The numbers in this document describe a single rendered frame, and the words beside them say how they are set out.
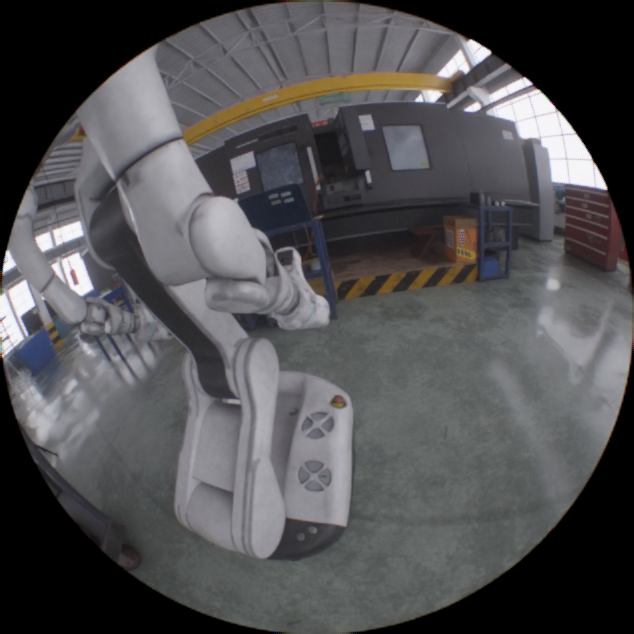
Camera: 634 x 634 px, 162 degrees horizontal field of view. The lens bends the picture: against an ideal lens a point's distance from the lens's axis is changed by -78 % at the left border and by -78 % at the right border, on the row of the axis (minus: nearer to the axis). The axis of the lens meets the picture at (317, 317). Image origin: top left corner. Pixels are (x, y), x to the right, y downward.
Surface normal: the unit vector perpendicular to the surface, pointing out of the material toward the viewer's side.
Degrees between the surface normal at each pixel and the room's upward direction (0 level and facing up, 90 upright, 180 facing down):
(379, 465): 0
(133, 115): 108
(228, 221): 84
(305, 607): 0
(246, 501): 27
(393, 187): 87
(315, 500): 38
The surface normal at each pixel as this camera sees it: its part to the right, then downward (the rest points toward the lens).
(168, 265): -0.07, 0.77
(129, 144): 0.45, 0.65
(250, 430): -0.26, -0.55
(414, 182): -0.11, 0.43
